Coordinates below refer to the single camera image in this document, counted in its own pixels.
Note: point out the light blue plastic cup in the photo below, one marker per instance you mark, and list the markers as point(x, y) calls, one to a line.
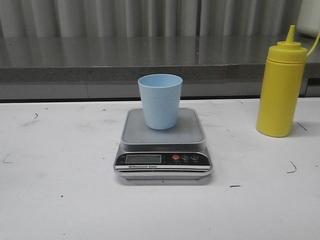
point(160, 98)

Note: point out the yellow squeeze bottle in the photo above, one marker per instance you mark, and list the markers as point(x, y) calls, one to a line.
point(283, 74)

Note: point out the silver digital kitchen scale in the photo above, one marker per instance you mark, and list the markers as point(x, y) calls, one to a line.
point(177, 153)

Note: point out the grey metal counter shelf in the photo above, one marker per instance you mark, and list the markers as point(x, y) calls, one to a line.
point(108, 68)

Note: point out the white container in background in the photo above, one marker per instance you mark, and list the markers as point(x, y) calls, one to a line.
point(308, 22)

